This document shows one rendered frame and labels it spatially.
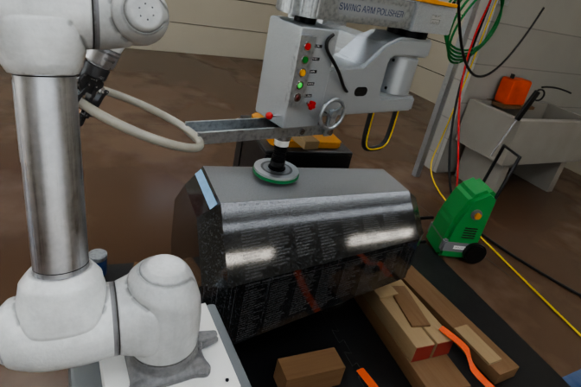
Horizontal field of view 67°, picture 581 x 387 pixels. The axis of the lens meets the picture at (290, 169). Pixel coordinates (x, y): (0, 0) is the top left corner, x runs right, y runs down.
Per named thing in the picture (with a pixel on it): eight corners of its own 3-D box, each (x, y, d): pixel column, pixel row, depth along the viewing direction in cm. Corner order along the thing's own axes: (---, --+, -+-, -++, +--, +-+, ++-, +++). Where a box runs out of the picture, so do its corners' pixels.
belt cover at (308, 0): (408, 31, 238) (418, -2, 231) (446, 42, 221) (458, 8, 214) (260, 15, 180) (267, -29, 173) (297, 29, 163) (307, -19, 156)
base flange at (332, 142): (249, 117, 306) (250, 111, 304) (313, 121, 325) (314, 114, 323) (271, 147, 266) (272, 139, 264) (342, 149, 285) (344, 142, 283)
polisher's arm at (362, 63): (379, 116, 252) (404, 28, 232) (410, 131, 237) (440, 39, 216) (275, 123, 208) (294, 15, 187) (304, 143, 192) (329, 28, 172)
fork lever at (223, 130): (309, 121, 220) (311, 111, 218) (335, 136, 207) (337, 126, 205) (180, 129, 178) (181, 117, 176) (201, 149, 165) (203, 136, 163)
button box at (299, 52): (298, 104, 184) (313, 34, 172) (303, 106, 182) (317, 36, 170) (284, 104, 179) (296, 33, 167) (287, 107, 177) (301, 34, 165)
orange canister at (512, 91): (486, 101, 461) (498, 70, 447) (516, 103, 485) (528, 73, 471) (502, 108, 444) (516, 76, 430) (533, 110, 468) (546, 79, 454)
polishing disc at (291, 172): (304, 180, 203) (305, 179, 202) (260, 180, 195) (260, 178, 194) (290, 161, 220) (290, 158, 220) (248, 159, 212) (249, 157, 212)
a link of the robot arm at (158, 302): (207, 358, 100) (213, 282, 91) (121, 379, 92) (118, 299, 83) (190, 307, 113) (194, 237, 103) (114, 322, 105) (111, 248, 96)
